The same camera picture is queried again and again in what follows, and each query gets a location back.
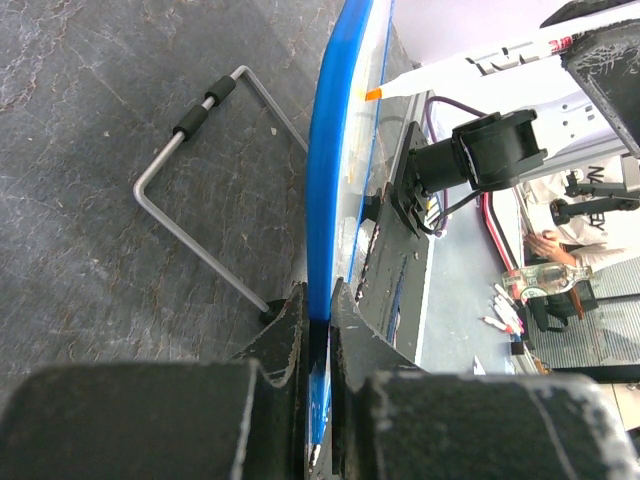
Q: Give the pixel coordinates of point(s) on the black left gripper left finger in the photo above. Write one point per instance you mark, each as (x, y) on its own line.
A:
(244, 418)

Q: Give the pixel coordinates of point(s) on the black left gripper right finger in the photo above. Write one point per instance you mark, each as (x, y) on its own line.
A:
(393, 420)

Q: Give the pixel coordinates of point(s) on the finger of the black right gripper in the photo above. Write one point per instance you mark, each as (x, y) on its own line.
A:
(605, 64)
(593, 14)

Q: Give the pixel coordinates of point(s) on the white marker with yellow cap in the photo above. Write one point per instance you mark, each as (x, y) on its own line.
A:
(489, 60)

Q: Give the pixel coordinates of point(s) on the blue framed whiteboard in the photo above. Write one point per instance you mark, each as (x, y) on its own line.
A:
(341, 149)

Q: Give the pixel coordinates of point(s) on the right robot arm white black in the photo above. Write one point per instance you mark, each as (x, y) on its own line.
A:
(491, 152)

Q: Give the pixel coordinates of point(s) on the black whiteboard foot clip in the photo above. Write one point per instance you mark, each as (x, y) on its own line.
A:
(371, 206)

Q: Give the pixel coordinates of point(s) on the loose markers on floor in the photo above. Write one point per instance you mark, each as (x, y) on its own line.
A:
(505, 317)

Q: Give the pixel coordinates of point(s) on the red framed board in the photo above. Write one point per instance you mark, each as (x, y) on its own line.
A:
(501, 216)

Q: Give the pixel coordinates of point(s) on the clear glass bottle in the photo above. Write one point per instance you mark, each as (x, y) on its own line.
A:
(543, 280)

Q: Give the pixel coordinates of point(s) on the metal wire whiteboard stand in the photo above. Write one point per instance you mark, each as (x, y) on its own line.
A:
(228, 187)

